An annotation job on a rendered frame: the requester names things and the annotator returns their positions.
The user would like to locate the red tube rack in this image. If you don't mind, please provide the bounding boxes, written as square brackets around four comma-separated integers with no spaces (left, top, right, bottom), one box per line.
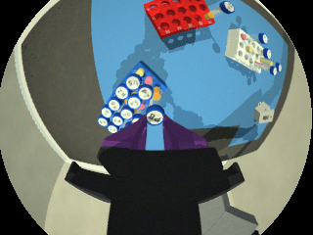
[143,0,216,39]

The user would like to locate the test tube with blue cap and pink liquid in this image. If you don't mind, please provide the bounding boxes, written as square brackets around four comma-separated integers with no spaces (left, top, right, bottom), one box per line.
[254,62,277,75]

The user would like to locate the blue bench mat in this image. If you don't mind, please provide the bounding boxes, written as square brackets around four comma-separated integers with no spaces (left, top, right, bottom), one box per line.
[91,0,288,147]

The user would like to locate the white tube rack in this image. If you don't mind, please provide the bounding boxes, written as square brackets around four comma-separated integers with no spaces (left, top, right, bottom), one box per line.
[225,28,264,73]

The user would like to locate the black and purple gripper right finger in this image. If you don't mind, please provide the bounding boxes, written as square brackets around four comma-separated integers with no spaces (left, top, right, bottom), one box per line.
[162,115,209,150]

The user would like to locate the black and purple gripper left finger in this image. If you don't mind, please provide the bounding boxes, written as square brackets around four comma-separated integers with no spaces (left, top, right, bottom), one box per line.
[101,115,148,150]

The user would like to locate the blue test tube rack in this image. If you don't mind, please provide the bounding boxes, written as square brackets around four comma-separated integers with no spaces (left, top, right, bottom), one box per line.
[119,61,167,109]

